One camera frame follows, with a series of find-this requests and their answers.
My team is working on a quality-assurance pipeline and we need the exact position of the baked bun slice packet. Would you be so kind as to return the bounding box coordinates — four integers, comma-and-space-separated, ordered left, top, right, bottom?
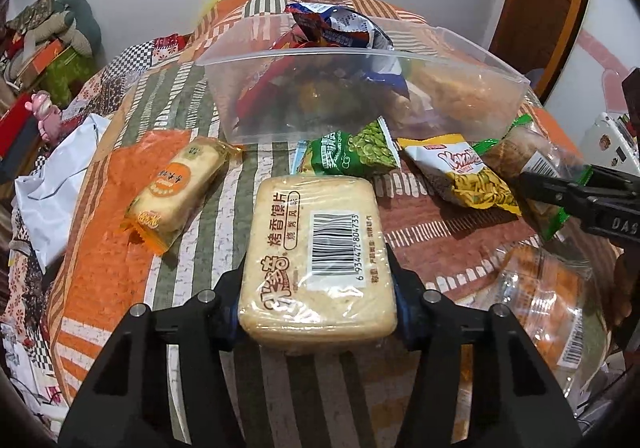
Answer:
238, 174, 399, 355

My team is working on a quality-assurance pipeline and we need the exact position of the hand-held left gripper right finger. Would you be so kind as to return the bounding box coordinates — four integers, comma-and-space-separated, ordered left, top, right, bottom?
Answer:
387, 255, 583, 448

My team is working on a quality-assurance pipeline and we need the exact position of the blue snack bag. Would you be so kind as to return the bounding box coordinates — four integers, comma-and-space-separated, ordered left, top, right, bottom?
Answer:
284, 2, 412, 99

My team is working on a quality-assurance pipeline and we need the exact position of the green gift bag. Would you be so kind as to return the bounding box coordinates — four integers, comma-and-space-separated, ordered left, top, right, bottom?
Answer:
44, 52, 97, 109

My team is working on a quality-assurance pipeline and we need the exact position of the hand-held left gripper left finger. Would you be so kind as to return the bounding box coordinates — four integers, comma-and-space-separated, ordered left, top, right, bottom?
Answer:
60, 268, 246, 448

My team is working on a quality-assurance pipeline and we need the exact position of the red snack packet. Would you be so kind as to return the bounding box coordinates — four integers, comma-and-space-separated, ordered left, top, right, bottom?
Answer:
234, 28, 303, 125

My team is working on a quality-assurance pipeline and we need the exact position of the yellow bean snack packet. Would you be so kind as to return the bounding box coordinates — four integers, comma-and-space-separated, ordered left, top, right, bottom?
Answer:
396, 138, 522, 219

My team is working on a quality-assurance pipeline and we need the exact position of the pink bunny toy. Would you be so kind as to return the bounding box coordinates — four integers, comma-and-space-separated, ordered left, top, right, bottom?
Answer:
31, 90, 64, 145

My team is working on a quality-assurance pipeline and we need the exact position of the checkered patchwork blanket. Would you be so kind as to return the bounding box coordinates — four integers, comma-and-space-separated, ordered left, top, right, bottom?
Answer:
99, 34, 202, 79

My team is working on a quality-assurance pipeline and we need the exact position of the white stickered case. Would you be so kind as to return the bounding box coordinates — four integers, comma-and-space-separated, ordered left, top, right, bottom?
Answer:
584, 112, 632, 169

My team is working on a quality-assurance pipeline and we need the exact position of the clear bag of orange snacks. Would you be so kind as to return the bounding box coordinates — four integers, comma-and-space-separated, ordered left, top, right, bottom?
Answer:
499, 243, 622, 381

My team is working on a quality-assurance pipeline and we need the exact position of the orange rice cracker packet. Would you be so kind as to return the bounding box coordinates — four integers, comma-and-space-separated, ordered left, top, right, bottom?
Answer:
124, 137, 244, 257

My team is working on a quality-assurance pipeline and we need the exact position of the orange cardboard box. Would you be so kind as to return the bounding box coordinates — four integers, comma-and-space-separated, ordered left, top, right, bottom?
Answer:
19, 40, 67, 79

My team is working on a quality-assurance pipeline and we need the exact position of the green-edged bread packet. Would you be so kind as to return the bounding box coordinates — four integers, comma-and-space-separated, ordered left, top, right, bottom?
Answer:
474, 114, 596, 242

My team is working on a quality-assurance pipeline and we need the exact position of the floral cloth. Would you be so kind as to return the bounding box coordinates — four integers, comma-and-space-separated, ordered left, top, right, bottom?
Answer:
0, 238, 67, 429

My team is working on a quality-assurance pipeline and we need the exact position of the green pea packet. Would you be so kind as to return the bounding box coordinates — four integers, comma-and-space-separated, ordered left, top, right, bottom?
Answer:
299, 117, 402, 179

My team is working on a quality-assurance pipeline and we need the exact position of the white plastic bag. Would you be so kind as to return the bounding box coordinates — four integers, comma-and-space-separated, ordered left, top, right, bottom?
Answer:
14, 113, 112, 269

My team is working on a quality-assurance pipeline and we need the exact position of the white sliding wardrobe door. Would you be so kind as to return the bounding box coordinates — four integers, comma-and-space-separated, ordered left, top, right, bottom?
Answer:
542, 0, 640, 139

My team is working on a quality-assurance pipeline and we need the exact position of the red box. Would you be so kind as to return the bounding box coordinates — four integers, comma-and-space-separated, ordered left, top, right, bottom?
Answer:
0, 92, 42, 165

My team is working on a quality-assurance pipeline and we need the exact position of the wooden door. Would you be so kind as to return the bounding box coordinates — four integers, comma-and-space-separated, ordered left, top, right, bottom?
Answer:
486, 0, 597, 99

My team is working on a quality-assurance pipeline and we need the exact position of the yellow curved tube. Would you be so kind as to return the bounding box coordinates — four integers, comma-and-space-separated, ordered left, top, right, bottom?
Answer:
199, 0, 247, 19

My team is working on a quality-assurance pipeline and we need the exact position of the clear fried snack packet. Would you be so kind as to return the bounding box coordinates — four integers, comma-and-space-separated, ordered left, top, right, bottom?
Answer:
414, 65, 503, 129

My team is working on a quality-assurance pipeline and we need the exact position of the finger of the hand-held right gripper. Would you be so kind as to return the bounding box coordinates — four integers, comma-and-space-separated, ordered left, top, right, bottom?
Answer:
582, 164, 640, 189
515, 169, 598, 215

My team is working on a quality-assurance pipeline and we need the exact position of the clear plastic container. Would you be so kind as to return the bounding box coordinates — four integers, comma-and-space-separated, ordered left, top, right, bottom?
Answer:
195, 12, 532, 149

